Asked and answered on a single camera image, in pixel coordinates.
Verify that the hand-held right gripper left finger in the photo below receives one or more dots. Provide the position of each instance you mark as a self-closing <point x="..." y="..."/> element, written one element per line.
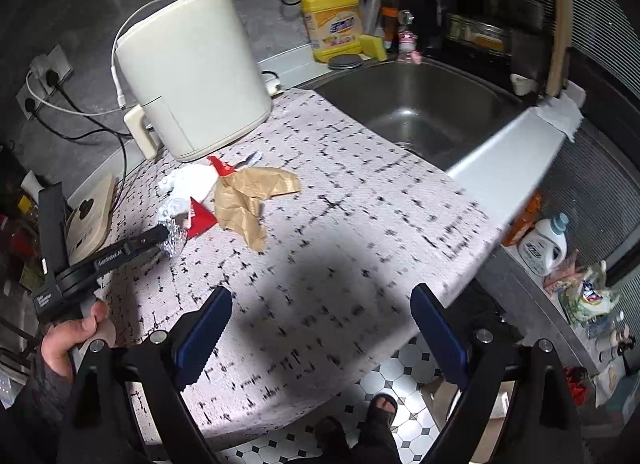
<point x="205" y="339"/>

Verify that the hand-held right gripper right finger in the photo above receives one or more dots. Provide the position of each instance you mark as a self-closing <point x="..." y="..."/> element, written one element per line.
<point x="440" y="334"/>

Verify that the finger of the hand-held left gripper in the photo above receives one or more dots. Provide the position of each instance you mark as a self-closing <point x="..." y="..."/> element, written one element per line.
<point x="147" y="239"/>

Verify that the foil ball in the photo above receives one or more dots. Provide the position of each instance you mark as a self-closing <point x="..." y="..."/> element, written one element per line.
<point x="172" y="236"/>

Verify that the red triangular wrapper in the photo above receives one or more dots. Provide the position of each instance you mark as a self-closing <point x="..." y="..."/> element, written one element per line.
<point x="201" y="221"/>

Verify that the white tissue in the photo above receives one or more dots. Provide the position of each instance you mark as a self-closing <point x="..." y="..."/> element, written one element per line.
<point x="190" y="181"/>

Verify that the small red wrapper piece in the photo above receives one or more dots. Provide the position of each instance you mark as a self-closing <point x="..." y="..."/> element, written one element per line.
<point x="221" y="167"/>

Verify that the brown paper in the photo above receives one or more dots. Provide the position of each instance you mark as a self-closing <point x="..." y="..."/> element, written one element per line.
<point x="245" y="199"/>

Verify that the silver wrapper scrap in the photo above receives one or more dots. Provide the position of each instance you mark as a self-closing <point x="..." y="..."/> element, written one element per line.
<point x="251" y="158"/>

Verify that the person's left forearm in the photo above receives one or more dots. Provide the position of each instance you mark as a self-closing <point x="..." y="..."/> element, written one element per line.
<point x="35" y="409"/>

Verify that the person's left hand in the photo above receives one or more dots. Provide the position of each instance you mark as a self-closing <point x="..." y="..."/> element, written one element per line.
<point x="60" y="349"/>

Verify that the beige kitchen scale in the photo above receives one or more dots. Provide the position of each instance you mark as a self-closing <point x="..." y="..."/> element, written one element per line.
<point x="90" y="219"/>

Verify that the pink snack packet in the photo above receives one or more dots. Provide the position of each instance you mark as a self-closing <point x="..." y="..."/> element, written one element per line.
<point x="560" y="276"/>

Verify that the white laundry detergent bottle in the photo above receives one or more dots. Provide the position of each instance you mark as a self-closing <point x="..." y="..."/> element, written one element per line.
<point x="542" y="249"/>

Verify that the person's dark trouser leg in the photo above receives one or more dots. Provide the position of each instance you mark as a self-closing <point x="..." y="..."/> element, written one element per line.
<point x="370" y="449"/>

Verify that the orange cleaner bottle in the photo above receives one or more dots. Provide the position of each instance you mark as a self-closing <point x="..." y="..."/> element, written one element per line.
<point x="522" y="221"/>

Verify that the red plastic bag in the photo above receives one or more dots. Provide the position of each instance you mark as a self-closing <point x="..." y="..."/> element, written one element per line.
<point x="576" y="386"/>

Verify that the green white refill pouch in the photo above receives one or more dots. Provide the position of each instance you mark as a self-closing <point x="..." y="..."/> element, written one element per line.
<point x="590" y="294"/>

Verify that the white black patterned tablecloth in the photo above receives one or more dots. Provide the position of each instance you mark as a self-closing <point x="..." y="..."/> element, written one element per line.
<point x="325" y="224"/>

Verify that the clear plastic bottle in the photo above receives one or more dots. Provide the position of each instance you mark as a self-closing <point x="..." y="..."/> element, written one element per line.
<point x="605" y="326"/>

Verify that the small brown cap bottles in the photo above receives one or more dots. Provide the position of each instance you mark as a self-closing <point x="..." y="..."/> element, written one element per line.
<point x="615" y="344"/>

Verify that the white air fryer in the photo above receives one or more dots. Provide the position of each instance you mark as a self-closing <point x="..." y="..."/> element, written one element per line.
<point x="195" y="68"/>

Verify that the white power adapter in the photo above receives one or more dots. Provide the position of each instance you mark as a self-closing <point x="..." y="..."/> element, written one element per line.
<point x="272" y="83"/>

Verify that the steel kitchen sink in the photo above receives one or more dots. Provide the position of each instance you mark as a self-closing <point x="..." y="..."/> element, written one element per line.
<point x="425" y="98"/>

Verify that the white cloth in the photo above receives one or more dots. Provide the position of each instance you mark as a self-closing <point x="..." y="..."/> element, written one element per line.
<point x="560" y="116"/>

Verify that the small white dish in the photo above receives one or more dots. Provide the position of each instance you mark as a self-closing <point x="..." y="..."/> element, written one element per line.
<point x="523" y="84"/>

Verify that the dark round sink plug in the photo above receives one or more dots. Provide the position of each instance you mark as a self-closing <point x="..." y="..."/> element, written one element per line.
<point x="344" y="61"/>

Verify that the yellow dish soap bottle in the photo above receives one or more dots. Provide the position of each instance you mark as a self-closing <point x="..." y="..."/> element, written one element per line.
<point x="335" y="23"/>

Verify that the yellow sponge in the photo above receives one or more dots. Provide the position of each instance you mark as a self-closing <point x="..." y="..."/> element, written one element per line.
<point x="373" y="47"/>

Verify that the small pink bottle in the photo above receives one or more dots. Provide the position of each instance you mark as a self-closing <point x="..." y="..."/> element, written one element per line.
<point x="407" y="41"/>

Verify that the steel pot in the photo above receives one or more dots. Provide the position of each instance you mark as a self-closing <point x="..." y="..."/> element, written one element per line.
<point x="477" y="33"/>

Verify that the beige cutting board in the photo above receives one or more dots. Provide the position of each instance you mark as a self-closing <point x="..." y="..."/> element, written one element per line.
<point x="559" y="23"/>

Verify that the grey window blind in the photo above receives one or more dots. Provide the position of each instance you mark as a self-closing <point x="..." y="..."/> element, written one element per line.
<point x="610" y="18"/>

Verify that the grey wall socket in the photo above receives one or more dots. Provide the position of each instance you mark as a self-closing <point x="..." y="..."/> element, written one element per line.
<point x="52" y="68"/>
<point x="27" y="103"/>

